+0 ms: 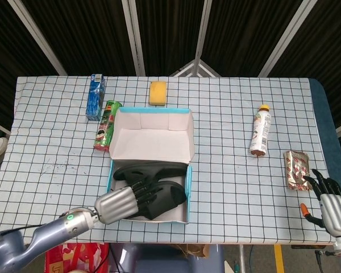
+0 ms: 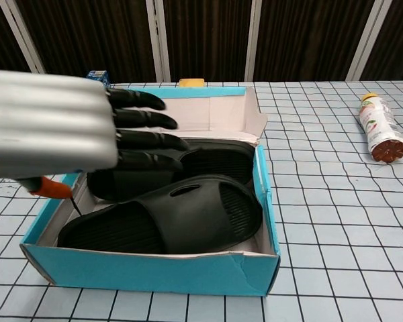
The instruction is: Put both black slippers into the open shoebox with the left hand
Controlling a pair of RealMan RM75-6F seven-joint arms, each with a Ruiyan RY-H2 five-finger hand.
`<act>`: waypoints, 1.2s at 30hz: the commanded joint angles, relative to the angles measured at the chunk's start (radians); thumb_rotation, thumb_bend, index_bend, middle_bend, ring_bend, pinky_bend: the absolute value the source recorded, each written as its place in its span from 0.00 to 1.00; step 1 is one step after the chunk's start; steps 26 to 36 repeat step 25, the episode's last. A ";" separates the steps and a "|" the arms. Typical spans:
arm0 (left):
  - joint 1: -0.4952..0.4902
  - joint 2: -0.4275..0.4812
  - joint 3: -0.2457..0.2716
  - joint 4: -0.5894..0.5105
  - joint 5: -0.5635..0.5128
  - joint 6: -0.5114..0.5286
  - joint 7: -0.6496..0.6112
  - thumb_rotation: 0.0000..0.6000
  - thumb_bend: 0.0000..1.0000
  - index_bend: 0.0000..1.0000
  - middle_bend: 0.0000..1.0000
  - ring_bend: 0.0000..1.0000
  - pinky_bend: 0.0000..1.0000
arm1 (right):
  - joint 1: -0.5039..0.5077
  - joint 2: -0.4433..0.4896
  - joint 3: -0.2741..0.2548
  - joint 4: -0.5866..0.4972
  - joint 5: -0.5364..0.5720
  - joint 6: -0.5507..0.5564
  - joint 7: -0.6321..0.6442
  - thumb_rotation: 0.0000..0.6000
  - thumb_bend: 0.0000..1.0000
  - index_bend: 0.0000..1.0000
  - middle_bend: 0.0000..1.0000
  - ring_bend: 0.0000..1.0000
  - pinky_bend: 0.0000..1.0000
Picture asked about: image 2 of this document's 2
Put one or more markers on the yellow sponge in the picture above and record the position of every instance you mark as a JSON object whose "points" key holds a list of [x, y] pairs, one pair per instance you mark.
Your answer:
{"points": [[191, 82]]}

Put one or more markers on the blue carton box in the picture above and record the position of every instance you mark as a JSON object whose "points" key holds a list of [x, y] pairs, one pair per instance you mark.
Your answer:
{"points": [[99, 76]]}

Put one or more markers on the white black grid tablecloth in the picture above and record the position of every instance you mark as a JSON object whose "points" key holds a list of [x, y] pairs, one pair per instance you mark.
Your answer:
{"points": [[339, 234]]}

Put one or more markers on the blue cardboard shoe box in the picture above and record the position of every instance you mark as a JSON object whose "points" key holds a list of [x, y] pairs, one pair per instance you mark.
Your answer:
{"points": [[137, 271]]}

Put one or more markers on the white drink bottle yellow cap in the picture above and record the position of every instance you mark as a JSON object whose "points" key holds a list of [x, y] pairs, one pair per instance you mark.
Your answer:
{"points": [[379, 124]]}

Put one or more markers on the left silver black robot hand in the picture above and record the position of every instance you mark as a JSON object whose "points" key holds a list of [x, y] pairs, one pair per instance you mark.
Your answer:
{"points": [[47, 124]]}

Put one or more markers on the black rubber slipper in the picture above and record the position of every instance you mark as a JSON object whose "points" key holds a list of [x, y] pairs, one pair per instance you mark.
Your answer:
{"points": [[174, 218], [221, 161]]}

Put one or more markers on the white partition post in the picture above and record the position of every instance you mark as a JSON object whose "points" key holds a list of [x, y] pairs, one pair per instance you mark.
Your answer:
{"points": [[158, 40], [21, 40], [369, 40], [254, 40]]}

